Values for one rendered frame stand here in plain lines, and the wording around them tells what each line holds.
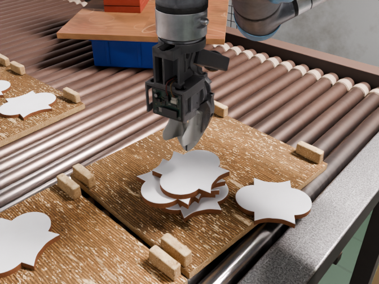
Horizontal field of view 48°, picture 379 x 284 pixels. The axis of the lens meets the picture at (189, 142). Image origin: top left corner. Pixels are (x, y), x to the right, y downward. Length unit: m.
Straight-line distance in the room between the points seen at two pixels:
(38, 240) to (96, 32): 0.75
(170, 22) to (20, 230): 0.43
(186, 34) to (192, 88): 0.08
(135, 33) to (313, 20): 2.54
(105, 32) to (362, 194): 0.85
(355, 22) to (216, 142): 2.70
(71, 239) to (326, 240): 0.44
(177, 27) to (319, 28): 3.12
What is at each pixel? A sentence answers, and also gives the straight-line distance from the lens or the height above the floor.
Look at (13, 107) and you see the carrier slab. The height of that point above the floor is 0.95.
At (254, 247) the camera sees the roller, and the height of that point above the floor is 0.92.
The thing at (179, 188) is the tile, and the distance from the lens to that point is 0.73.
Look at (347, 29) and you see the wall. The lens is 3.60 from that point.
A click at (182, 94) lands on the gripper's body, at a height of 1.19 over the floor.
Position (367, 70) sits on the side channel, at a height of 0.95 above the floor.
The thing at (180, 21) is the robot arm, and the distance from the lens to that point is 0.60.
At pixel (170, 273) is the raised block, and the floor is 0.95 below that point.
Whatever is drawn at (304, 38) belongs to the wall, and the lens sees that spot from 3.77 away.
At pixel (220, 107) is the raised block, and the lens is 1.06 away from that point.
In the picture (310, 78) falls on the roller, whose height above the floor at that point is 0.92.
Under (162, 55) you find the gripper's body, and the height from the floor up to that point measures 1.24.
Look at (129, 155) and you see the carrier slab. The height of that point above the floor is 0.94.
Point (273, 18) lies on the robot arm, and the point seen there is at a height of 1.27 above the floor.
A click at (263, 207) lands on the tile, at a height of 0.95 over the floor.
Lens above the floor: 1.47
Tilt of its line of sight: 34 degrees down
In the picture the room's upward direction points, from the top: straight up
